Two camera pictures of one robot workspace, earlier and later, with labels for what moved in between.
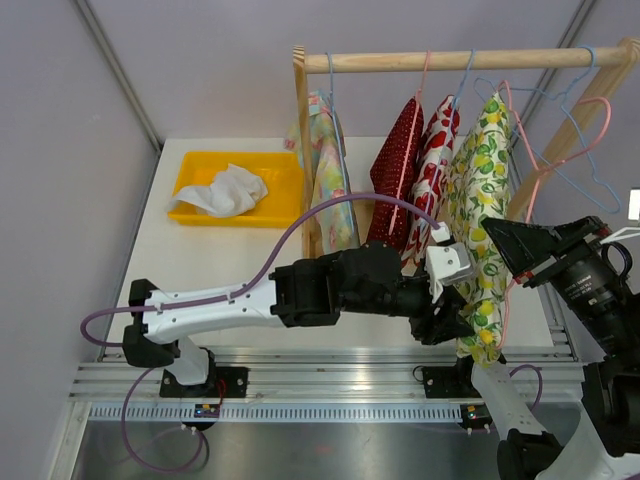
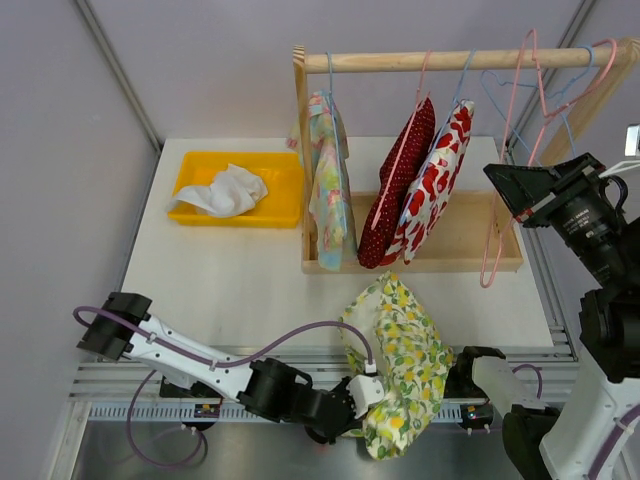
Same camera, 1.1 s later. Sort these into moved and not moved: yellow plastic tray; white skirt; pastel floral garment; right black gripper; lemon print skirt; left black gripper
Moved: right black gripper; lemon print skirt; left black gripper
Not moved: yellow plastic tray; pastel floral garment; white skirt
